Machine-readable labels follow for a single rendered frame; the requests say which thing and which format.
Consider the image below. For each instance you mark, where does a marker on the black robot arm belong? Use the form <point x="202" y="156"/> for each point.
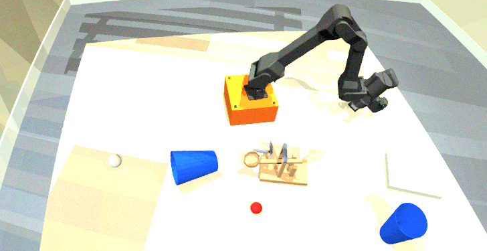
<point x="336" y="23"/>

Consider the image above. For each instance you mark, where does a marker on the white ball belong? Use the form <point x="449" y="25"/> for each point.
<point x="114" y="161"/>

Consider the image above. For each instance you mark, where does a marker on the blue plastic cup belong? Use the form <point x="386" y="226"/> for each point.
<point x="407" y="222"/>
<point x="190" y="165"/>

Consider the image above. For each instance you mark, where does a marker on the red ball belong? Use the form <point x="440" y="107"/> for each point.
<point x="256" y="207"/>

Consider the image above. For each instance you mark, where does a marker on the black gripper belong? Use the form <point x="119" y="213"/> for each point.
<point x="390" y="72"/>

